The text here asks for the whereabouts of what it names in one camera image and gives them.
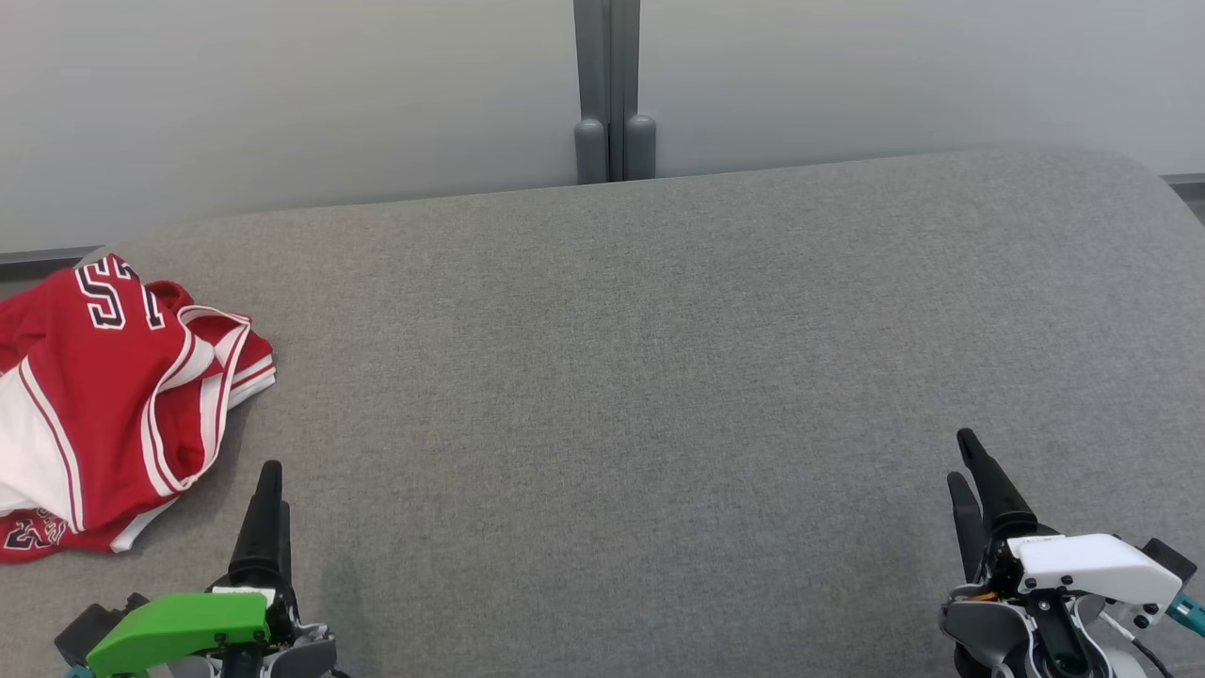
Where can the red basketball jersey top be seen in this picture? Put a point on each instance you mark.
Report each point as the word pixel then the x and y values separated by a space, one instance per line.
pixel 104 395

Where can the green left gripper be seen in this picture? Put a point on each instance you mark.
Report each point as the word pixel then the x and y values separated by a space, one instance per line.
pixel 179 626

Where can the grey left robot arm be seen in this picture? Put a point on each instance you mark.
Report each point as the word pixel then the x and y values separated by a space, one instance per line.
pixel 301 654

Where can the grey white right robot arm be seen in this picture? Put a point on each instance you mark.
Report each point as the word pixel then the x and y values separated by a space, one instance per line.
pixel 979 621

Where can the teal camera connector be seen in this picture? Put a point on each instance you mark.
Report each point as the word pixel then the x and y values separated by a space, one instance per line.
pixel 1188 614
pixel 80 671

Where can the red basketball shorts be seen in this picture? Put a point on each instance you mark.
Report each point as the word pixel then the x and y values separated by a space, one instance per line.
pixel 85 544

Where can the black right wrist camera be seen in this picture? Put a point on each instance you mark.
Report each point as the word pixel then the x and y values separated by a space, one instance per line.
pixel 1172 562

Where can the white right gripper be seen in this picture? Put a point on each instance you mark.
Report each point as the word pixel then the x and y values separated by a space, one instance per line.
pixel 1083 565

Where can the teal left camera connector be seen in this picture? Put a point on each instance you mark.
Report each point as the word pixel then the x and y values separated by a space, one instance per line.
pixel 80 671

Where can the teal right camera connector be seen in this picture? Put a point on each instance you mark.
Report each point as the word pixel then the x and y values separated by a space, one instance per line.
pixel 1188 614

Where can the grey partition post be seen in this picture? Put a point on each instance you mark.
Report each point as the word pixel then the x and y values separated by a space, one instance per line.
pixel 593 75

